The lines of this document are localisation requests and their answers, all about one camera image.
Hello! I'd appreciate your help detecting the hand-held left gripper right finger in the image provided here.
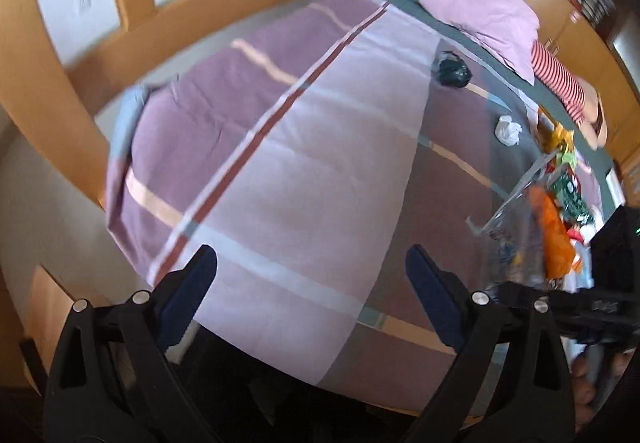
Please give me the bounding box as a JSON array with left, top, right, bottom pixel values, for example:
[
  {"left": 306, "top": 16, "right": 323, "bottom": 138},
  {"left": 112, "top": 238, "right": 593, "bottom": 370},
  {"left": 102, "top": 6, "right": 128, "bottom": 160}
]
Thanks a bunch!
[{"left": 405, "top": 244, "right": 576, "bottom": 443}]

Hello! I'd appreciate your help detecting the clear plastic bag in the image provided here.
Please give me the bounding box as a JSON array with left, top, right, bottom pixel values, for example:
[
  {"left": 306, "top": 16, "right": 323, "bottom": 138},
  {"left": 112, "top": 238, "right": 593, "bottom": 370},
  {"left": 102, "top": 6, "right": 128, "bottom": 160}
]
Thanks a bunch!
[{"left": 465, "top": 120, "right": 608, "bottom": 294}]

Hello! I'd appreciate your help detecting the purple striped blanket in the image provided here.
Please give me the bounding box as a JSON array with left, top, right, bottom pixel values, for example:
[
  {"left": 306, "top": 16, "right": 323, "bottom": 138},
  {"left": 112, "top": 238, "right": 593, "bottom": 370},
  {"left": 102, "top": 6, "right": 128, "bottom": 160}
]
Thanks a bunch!
[{"left": 105, "top": 0, "right": 601, "bottom": 386}]

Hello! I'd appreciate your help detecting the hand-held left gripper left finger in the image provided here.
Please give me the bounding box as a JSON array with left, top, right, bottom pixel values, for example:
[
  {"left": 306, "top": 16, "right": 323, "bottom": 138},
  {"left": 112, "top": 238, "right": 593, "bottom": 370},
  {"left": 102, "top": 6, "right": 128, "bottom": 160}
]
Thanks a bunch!
[{"left": 42, "top": 244, "right": 236, "bottom": 443}]

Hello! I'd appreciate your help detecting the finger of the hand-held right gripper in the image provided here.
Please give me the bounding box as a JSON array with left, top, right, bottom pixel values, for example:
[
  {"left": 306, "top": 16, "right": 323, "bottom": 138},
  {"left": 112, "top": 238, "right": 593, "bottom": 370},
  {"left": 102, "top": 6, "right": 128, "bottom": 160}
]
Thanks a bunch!
[{"left": 489, "top": 282, "right": 640, "bottom": 354}]

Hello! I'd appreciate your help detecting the person's right hand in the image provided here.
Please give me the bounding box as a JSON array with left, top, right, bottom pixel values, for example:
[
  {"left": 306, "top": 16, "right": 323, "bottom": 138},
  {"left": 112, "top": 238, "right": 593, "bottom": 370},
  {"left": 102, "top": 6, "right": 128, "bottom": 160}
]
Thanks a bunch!
[{"left": 571, "top": 348, "right": 632, "bottom": 435}]

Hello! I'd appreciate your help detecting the pink pillow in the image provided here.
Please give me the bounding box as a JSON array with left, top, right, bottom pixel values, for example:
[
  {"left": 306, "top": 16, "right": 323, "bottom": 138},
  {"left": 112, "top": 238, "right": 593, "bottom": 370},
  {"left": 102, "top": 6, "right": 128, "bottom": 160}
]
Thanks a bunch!
[{"left": 415, "top": 0, "right": 542, "bottom": 86}]

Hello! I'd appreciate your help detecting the red white striped cloth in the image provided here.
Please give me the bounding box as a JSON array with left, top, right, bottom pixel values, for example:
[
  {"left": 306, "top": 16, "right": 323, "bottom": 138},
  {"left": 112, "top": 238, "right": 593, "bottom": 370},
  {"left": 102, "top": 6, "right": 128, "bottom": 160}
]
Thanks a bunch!
[{"left": 530, "top": 40, "right": 609, "bottom": 151}]

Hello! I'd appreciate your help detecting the orange snack wrapper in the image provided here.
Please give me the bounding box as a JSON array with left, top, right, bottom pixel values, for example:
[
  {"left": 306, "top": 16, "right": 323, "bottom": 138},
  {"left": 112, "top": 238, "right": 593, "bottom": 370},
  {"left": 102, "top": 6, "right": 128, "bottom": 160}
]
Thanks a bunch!
[{"left": 529, "top": 187, "right": 577, "bottom": 280}]

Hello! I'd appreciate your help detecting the black plastic bag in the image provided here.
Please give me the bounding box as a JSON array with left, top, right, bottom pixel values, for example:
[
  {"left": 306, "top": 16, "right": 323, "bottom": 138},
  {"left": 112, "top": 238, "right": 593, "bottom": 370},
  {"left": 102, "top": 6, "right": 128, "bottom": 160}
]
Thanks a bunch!
[{"left": 432, "top": 50, "right": 472, "bottom": 88}]

